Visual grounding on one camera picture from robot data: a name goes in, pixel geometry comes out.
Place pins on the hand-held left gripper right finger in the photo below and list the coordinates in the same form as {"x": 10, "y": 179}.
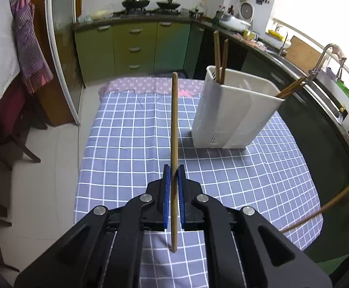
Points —
{"x": 182, "y": 198}

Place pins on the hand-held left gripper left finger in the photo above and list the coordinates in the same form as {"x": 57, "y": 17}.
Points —
{"x": 167, "y": 198}

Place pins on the wooden chopstick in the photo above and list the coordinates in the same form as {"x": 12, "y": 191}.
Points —
{"x": 224, "y": 60}
{"x": 327, "y": 205}
{"x": 174, "y": 126}
{"x": 291, "y": 86}
{"x": 217, "y": 54}
{"x": 295, "y": 89}

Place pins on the white plastic utensil holder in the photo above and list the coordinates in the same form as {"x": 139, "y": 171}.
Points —
{"x": 237, "y": 120}

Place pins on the blue checked tablecloth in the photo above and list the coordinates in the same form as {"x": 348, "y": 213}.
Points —
{"x": 126, "y": 162}

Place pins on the pink star-print cloth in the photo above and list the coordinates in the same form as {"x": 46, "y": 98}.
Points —
{"x": 138, "y": 84}

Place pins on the light green kitchen cabinet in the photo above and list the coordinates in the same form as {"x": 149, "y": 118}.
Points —
{"x": 99, "y": 51}

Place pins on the steel sink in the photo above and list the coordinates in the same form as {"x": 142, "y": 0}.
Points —
{"x": 306, "y": 81}

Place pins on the dark red wooden chair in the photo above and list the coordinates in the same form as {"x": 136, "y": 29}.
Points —
{"x": 9, "y": 117}

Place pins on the glass sliding door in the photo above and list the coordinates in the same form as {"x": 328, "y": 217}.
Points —
{"x": 63, "y": 51}

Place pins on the white rice cooker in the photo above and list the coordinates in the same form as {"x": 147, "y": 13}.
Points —
{"x": 234, "y": 21}

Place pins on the small steel faucet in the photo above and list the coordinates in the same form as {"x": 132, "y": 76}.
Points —
{"x": 283, "y": 43}

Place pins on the gas stove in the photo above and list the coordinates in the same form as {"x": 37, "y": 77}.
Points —
{"x": 153, "y": 12}

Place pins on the wooden cutting board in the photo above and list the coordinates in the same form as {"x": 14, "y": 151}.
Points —
{"x": 303, "y": 55}

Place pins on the black open wok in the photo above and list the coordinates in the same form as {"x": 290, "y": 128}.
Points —
{"x": 168, "y": 5}

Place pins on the dark sauce bottle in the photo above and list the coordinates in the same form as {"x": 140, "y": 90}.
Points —
{"x": 230, "y": 9}

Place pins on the tall steel faucet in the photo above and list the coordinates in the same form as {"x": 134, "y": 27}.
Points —
{"x": 321, "y": 60}

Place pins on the black wok with lid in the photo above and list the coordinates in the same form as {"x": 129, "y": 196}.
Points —
{"x": 136, "y": 2}

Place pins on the purple plaid apron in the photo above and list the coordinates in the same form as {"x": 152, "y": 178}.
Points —
{"x": 27, "y": 45}

